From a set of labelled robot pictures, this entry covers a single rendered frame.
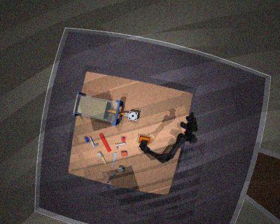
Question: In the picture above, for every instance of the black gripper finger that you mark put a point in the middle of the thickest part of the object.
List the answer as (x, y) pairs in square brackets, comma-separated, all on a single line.
[(191, 116), (194, 123)]

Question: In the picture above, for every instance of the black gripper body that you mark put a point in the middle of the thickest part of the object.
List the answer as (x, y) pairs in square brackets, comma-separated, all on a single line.
[(191, 129)]

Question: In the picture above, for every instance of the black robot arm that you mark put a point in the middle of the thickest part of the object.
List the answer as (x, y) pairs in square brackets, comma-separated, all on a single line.
[(181, 138)]

